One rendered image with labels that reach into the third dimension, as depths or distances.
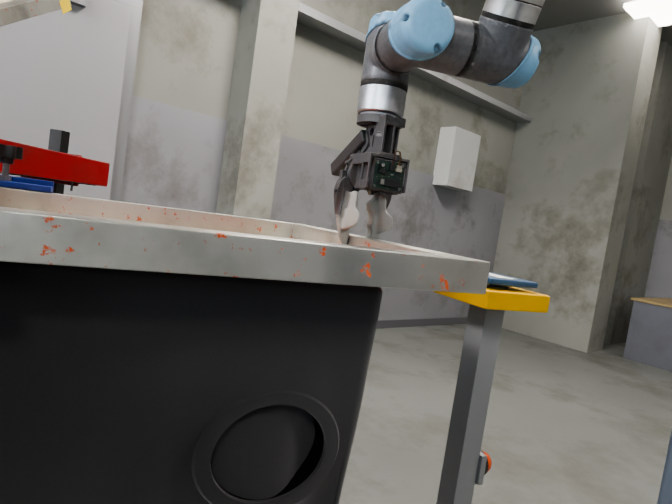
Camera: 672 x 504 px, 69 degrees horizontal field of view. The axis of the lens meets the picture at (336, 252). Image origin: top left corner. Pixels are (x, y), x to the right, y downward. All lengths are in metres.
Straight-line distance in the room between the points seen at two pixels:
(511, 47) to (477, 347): 0.44
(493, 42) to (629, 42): 5.50
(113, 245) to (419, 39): 0.45
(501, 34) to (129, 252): 0.56
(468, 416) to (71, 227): 0.65
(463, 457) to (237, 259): 0.56
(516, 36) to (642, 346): 5.40
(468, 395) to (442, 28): 0.55
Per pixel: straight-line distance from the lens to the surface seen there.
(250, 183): 3.49
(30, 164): 1.73
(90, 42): 3.41
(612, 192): 5.83
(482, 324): 0.81
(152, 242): 0.43
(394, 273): 0.51
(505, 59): 0.76
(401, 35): 0.69
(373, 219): 0.82
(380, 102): 0.78
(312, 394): 0.59
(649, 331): 5.98
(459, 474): 0.89
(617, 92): 6.09
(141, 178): 3.46
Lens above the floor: 1.03
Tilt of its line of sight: 4 degrees down
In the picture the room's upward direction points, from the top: 8 degrees clockwise
